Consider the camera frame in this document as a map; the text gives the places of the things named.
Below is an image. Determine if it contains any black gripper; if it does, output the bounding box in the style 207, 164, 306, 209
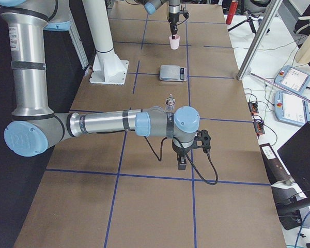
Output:
172, 139, 192, 170
168, 5, 180, 39

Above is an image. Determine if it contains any pink paper cup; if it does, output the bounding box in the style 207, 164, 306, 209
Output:
169, 35, 180, 50

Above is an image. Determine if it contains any clear glass sauce bottle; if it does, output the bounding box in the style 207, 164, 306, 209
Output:
165, 94, 176, 113

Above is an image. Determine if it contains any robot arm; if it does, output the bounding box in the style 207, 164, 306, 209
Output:
135, 0, 183, 40
0, 1, 204, 170

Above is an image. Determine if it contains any silver electronic kitchen scale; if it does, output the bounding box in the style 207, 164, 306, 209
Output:
159, 65, 187, 82

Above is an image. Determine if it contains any red cylinder bottle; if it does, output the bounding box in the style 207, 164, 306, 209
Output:
226, 0, 238, 25

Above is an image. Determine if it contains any orange electronics board near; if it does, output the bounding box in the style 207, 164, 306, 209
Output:
253, 119, 265, 136

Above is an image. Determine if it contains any orange electronics board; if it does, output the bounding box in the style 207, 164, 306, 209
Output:
247, 101, 259, 115
253, 119, 265, 136

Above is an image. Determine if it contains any orange electronics board far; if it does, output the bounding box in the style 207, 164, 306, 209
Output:
247, 101, 259, 115

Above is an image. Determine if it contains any black box white label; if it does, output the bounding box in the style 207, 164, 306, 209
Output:
259, 143, 294, 186

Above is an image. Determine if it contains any thin metal rod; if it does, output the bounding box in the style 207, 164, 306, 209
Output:
250, 72, 310, 103

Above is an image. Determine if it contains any near teach pendant tablet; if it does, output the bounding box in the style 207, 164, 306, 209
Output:
274, 91, 310, 127

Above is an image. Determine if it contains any teach pendant tablet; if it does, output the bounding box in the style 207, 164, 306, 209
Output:
274, 91, 310, 127
274, 66, 310, 95

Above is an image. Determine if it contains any black laptop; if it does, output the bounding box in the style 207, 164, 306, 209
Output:
277, 121, 310, 190

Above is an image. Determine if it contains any far teach pendant tablet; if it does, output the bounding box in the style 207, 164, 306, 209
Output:
274, 66, 310, 95

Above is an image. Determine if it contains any office chair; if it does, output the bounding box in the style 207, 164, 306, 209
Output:
293, 16, 310, 36

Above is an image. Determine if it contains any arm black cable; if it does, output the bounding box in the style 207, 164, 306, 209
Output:
144, 131, 219, 185

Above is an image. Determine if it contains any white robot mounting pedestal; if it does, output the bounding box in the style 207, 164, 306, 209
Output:
83, 0, 129, 85

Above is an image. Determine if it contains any aluminium frame post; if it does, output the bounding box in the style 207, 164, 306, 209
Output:
237, 0, 283, 80

